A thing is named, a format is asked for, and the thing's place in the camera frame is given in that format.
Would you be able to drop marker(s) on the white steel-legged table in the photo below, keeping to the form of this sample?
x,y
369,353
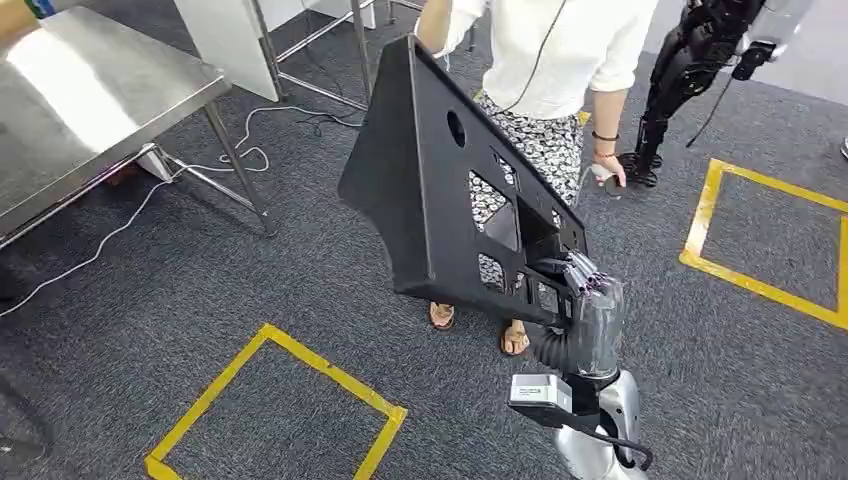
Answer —
x,y
225,40

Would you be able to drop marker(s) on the person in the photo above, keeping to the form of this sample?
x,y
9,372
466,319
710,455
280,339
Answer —
x,y
563,46

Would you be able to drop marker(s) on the person's left hand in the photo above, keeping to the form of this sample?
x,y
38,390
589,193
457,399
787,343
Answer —
x,y
615,167

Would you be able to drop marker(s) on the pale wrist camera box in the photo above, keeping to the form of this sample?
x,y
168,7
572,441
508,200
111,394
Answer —
x,y
536,391

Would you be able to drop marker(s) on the stainless steel table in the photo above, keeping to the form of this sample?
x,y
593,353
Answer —
x,y
86,99

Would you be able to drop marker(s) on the yellow floor tape square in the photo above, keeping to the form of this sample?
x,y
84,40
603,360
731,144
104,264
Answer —
x,y
702,212
331,372

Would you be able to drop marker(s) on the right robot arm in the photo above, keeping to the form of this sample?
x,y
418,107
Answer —
x,y
623,404

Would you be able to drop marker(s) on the large black perforated panel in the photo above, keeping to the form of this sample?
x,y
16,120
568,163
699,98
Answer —
x,y
411,185

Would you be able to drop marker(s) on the black humanoid robot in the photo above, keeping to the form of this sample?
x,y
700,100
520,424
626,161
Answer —
x,y
696,53

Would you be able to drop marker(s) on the white handheld controller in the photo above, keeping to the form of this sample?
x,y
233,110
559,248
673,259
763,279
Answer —
x,y
601,172

